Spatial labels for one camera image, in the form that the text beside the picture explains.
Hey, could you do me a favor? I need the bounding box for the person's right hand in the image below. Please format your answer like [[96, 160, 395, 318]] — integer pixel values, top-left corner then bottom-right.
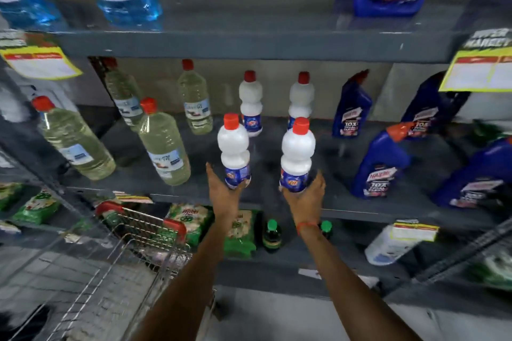
[[282, 170, 327, 229]]

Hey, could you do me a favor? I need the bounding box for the person's left hand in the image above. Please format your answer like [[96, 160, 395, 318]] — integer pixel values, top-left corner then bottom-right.
[[205, 162, 251, 222]]

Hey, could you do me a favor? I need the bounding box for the metal wire shopping cart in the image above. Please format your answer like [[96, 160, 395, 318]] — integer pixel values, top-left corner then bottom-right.
[[39, 200, 219, 341]]

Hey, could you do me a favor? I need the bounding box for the grey metal shelf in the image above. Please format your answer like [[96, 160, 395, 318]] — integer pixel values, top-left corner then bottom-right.
[[0, 0, 512, 318]]

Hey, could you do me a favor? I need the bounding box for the person's left forearm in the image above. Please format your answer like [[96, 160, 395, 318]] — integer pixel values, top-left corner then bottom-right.
[[132, 215, 237, 341]]

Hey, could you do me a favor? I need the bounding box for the person's right forearm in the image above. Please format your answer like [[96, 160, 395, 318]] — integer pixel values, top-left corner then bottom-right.
[[298, 223, 423, 341]]

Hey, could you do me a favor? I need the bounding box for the orange wrist thread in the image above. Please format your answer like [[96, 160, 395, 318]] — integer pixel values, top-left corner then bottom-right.
[[295, 220, 320, 236]]

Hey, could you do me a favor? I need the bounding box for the row of green detergent packets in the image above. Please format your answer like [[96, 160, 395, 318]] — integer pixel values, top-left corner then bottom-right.
[[0, 183, 259, 259]]

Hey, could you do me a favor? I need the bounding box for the plain white lying bottle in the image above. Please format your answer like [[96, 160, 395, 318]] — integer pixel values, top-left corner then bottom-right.
[[364, 224, 421, 267]]

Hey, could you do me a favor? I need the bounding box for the green plastic pouch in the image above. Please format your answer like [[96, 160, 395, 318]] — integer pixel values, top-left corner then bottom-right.
[[466, 248, 512, 291]]

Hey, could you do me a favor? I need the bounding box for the white jug with blue label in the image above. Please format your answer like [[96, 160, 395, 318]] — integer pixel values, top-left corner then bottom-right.
[[0, 71, 79, 124]]

